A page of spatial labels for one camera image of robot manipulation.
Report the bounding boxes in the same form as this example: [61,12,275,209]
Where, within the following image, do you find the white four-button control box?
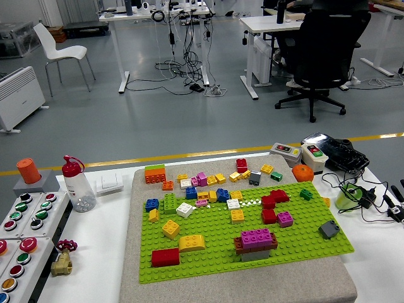
[19,191,71,239]
[0,192,44,239]

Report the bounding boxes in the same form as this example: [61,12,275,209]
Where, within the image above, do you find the large red toy brick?
[151,247,181,268]

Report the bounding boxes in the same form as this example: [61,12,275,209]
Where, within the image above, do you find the orange fruit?
[291,163,315,183]

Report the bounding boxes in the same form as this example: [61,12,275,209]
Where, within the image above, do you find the brown toy brick slab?
[234,232,279,256]

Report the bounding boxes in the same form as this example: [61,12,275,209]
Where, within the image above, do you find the white chair metal legs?
[33,22,97,98]

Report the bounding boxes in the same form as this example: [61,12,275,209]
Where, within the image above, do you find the tall lime toy brick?
[163,193,178,215]

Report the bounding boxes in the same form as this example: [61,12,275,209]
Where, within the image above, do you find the dark grey sloped brick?
[318,220,341,240]

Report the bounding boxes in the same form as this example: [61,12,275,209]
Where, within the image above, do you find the clear bottle red cap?
[61,155,97,213]

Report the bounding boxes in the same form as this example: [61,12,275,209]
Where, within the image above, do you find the black plug adapter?
[359,187,378,209]

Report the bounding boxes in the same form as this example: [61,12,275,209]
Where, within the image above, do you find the grey long toy brick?
[241,249,271,262]

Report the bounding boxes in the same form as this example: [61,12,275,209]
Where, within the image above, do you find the hanging cable bundle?
[151,9,215,88]

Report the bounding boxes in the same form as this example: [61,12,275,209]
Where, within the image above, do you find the black office chair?
[274,9,372,124]

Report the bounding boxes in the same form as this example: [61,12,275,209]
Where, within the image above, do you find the black handheld controller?
[301,132,371,175]

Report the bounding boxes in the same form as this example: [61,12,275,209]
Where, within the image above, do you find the curved red toy brick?
[270,189,290,203]

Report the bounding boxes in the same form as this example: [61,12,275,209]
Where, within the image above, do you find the thin black cord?
[321,172,394,223]

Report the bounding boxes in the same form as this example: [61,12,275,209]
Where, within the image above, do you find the white emergency-stop button box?
[0,238,20,272]
[0,236,55,303]

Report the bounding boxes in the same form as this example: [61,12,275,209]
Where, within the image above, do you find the white desk wooden top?
[359,3,404,78]

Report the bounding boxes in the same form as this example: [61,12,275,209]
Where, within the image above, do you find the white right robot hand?
[382,179,404,227]

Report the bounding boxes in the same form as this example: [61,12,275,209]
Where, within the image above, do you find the black bottle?
[276,0,287,25]

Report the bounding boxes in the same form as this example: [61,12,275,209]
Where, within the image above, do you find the green studded baseplate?
[138,181,355,284]

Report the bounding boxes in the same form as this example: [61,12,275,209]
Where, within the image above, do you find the orange cylinder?
[16,158,42,186]

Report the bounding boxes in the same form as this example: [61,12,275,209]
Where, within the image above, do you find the white tower case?
[253,37,275,86]

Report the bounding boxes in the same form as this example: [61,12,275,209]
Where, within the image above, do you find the black wheeled platform cart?
[62,21,110,39]

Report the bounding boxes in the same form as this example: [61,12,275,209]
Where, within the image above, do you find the grey-brown mat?
[119,156,358,303]

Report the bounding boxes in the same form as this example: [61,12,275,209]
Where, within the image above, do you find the white red-green button box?
[300,142,329,175]

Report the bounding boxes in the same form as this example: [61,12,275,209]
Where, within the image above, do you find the large orange toy brick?
[145,168,167,184]

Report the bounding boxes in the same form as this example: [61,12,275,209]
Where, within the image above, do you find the clear storage crate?
[0,21,42,59]

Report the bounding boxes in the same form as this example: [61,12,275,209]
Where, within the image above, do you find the white panel heater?
[0,66,50,134]

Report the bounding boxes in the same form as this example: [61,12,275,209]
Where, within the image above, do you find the green plastic cup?
[334,184,364,211]

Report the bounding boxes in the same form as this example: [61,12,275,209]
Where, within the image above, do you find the brass valve red handle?
[50,239,78,278]

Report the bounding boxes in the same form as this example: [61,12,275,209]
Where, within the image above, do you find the wooden crate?
[47,26,68,44]

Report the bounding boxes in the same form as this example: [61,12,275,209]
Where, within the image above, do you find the white desk with cables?
[98,4,215,95]

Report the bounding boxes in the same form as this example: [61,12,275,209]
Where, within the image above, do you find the grey two-button switch box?
[269,142,303,168]

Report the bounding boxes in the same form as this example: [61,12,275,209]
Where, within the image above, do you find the curved yellow toy brick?
[178,234,206,253]

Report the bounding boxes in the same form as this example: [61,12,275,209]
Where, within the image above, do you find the white wall switch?
[95,172,124,196]

